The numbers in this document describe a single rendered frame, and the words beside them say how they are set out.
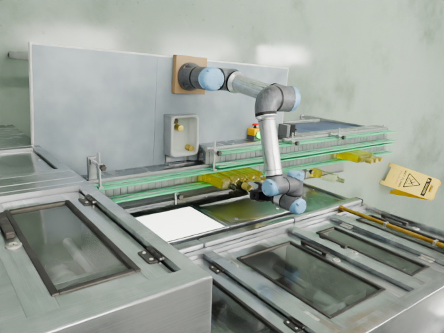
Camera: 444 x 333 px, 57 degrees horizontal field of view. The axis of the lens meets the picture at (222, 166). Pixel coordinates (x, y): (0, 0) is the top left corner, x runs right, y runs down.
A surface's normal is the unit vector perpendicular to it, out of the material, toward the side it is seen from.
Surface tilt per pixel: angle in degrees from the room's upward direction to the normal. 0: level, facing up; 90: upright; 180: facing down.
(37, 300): 90
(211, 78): 6
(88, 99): 0
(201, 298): 0
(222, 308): 90
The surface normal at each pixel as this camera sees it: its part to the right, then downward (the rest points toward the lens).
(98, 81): 0.59, 0.22
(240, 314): 0.04, -0.97
